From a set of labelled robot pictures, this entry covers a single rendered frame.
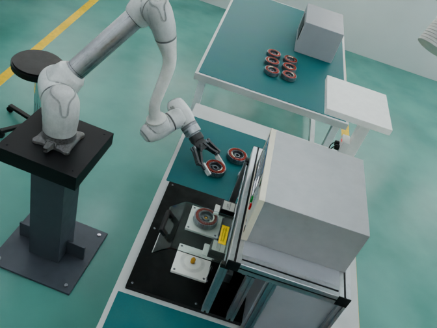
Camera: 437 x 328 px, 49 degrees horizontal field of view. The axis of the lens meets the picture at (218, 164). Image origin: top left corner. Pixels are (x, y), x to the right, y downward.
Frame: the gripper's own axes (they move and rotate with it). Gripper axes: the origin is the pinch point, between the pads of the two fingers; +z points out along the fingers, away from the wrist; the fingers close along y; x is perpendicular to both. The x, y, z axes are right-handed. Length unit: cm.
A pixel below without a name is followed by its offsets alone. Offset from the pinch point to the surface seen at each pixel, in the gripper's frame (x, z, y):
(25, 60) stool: -96, -124, 4
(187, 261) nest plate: 17, 27, 58
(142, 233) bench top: 2, 7, 59
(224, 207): 26.6, 16.1, 33.3
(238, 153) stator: 0.1, 0.5, -21.6
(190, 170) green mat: -5.4, -5.1, 10.5
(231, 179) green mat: 3.4, 10.1, -2.7
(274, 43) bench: -36, -59, -167
